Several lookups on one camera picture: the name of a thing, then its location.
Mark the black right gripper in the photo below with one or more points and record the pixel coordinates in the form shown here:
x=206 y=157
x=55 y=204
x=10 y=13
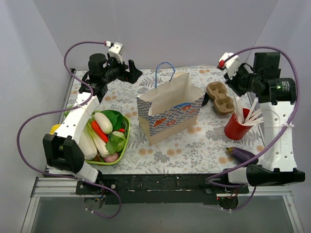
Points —
x=233 y=85

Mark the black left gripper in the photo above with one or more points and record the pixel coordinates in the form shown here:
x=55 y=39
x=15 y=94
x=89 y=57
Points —
x=126 y=74

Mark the blue checkered paper bag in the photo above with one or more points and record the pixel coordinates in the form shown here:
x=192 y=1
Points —
x=169 y=107

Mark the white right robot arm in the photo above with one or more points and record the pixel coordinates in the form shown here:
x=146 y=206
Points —
x=277 y=98

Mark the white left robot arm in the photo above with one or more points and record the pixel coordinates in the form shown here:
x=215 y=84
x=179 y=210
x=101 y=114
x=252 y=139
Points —
x=61 y=148

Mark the green leafy vegetable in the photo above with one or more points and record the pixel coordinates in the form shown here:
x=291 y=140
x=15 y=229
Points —
x=115 y=117

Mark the brown cardboard cup carrier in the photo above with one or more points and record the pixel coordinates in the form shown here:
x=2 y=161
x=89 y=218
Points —
x=222 y=102

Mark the white radish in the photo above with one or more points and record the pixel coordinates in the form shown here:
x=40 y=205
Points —
x=87 y=145
x=103 y=122

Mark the green vegetable basket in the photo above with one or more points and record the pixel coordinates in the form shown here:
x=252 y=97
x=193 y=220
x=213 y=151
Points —
x=100 y=144

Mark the floral table mat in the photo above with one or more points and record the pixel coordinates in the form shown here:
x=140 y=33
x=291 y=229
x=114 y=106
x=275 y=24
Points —
x=200 y=148

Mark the red chili pepper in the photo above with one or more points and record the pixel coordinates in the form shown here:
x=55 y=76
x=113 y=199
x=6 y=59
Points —
x=95 y=126

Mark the green cabbage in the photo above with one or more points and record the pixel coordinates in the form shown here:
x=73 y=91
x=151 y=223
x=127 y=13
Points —
x=116 y=142

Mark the red plastic cup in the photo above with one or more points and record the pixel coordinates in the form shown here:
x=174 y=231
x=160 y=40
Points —
x=234 y=130

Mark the pink onion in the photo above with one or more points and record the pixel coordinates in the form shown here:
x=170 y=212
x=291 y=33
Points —
x=111 y=158

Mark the purple eggplant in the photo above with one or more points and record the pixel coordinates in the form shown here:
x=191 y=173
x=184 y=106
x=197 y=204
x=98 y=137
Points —
x=239 y=155

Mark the yellow corn toy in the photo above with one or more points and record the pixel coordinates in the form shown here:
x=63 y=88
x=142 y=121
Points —
x=54 y=128

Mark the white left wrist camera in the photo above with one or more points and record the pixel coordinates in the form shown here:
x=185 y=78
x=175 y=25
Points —
x=115 y=50

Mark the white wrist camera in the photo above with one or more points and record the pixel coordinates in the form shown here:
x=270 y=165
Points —
x=115 y=50
x=230 y=65

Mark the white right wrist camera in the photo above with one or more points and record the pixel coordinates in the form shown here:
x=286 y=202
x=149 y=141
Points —
x=230 y=65

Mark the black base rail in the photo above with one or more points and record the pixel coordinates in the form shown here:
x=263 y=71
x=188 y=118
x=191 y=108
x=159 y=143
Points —
x=163 y=188

